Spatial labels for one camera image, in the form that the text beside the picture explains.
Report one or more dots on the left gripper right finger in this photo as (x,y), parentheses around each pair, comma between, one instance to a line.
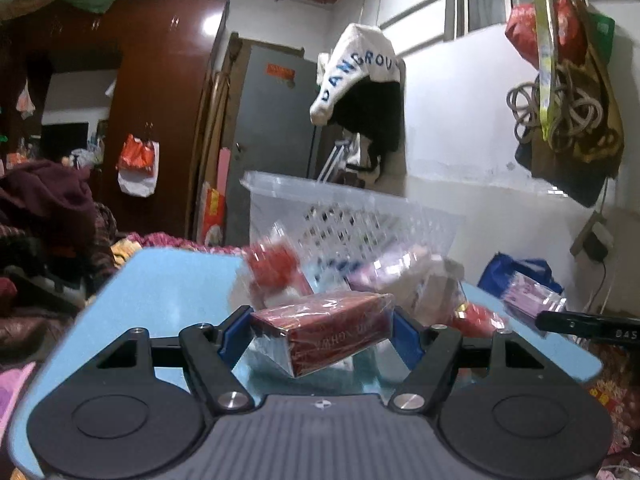
(495,405)

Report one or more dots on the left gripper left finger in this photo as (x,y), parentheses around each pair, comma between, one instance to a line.
(144,407)

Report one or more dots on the dark red box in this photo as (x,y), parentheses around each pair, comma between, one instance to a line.
(321,330)

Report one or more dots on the blue fabric bag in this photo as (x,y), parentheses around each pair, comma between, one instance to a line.
(519,282)

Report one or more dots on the maroon clothes pile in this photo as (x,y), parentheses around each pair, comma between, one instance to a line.
(51,226)

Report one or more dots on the brown hanging bag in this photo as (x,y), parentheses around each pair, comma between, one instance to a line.
(585,141)

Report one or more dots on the red and white packet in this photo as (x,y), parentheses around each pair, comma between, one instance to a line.
(276,275)

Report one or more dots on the red white plastic bag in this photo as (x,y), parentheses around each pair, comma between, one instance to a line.
(138,167)

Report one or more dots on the clear plastic laundry basket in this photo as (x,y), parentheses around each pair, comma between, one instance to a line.
(329,223)

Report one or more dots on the grey metal door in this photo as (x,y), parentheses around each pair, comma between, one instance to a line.
(268,128)

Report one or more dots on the dark red wooden wardrobe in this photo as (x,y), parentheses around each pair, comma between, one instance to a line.
(163,52)

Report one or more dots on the white hoodie blue letters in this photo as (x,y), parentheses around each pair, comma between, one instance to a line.
(361,91)

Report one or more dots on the wall power adapter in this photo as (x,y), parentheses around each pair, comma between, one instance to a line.
(594,239)

